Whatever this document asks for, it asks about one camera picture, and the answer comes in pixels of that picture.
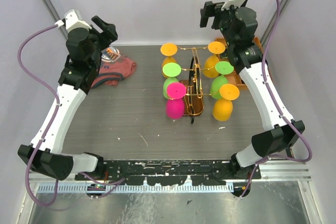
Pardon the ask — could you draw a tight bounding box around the pink wine glass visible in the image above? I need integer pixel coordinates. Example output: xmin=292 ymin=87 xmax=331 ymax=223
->
xmin=165 ymin=82 xmax=186 ymax=120

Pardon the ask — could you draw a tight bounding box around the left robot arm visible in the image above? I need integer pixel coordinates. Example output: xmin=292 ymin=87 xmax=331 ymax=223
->
xmin=18 ymin=11 xmax=118 ymax=180

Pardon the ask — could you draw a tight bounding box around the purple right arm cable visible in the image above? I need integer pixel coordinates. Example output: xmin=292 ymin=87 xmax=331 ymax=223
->
xmin=225 ymin=0 xmax=313 ymax=198

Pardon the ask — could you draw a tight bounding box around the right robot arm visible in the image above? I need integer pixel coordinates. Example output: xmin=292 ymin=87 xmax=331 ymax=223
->
xmin=200 ymin=1 xmax=305 ymax=179

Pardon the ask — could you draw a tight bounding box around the red folded t-shirt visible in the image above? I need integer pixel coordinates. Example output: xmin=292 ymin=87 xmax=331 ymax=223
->
xmin=91 ymin=46 xmax=137 ymax=88

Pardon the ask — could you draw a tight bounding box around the wooden compartment tray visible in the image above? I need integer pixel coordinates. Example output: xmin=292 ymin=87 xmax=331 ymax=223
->
xmin=216 ymin=37 xmax=263 ymax=91

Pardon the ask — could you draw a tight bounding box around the green wine glass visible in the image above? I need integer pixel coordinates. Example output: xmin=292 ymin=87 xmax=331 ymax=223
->
xmin=162 ymin=62 xmax=182 ymax=99
xmin=210 ymin=61 xmax=234 ymax=100

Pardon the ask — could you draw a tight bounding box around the aluminium rail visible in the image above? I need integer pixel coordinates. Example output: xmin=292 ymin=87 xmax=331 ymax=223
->
xmin=31 ymin=160 xmax=311 ymax=180

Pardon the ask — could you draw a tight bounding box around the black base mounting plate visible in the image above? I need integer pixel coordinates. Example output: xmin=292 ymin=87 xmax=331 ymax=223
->
xmin=86 ymin=159 xmax=254 ymax=186

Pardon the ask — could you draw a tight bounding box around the slotted cable duct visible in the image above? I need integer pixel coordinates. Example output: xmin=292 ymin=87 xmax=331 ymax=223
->
xmin=38 ymin=182 xmax=234 ymax=194

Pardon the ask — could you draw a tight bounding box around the orange wine glass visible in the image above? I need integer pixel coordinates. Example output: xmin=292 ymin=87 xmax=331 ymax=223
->
xmin=203 ymin=41 xmax=226 ymax=78
xmin=160 ymin=43 xmax=177 ymax=66
xmin=213 ymin=83 xmax=240 ymax=121

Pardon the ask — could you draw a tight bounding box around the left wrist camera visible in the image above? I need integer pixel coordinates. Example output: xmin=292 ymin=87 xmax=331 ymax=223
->
xmin=55 ymin=9 xmax=91 ymax=33

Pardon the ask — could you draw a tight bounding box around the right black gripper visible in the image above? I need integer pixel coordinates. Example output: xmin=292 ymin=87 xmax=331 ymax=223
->
xmin=199 ymin=1 xmax=242 ymax=47

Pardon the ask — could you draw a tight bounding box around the gold wire wine glass rack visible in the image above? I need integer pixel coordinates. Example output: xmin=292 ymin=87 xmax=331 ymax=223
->
xmin=177 ymin=45 xmax=215 ymax=124

